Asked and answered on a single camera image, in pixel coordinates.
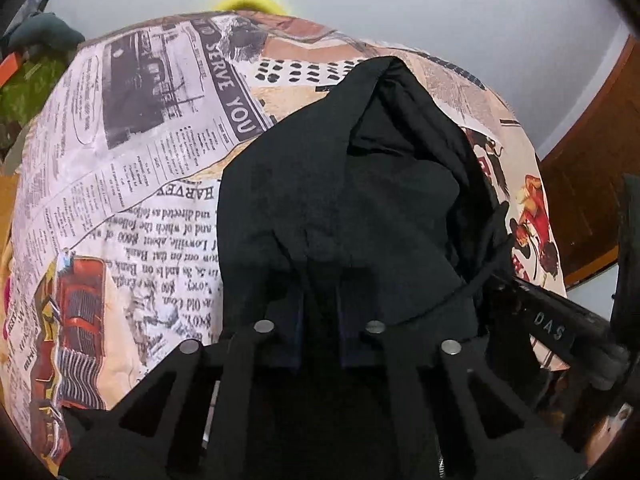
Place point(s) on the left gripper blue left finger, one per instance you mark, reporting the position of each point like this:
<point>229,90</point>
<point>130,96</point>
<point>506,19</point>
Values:
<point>287,316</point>

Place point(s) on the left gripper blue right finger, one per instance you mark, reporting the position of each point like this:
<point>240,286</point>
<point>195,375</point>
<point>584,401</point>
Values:
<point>352,332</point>

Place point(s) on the black zip hoodie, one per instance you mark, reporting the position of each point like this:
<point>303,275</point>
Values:
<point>372,202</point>

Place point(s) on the wooden door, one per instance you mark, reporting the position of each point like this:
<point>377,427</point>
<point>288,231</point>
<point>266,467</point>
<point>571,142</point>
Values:
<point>583,174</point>

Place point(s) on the newspaper print bed quilt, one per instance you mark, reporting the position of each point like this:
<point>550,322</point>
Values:
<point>110,257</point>

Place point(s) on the orange shoe box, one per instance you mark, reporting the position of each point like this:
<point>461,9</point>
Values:
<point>9,67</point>

